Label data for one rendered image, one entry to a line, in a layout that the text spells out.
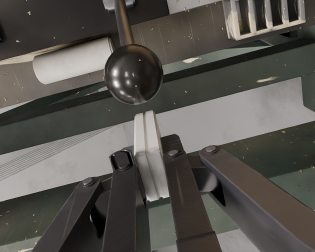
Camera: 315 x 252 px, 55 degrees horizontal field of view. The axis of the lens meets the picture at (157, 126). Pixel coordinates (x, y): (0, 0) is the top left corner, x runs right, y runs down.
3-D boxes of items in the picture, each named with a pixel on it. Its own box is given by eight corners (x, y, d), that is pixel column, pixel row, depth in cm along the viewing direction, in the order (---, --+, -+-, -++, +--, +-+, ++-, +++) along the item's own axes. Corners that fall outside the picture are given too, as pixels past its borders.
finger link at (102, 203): (146, 210, 15) (88, 225, 15) (143, 163, 20) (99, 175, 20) (138, 185, 14) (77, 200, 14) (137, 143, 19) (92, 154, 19)
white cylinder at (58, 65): (48, 81, 33) (119, 62, 33) (40, 87, 30) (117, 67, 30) (37, 54, 32) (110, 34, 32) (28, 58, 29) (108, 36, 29)
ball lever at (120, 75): (142, 5, 28) (173, 108, 20) (103, 16, 28) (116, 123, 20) (132, -37, 25) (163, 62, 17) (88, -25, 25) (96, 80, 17)
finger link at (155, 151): (147, 152, 16) (161, 148, 16) (144, 111, 22) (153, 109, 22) (161, 199, 17) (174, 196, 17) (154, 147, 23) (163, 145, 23)
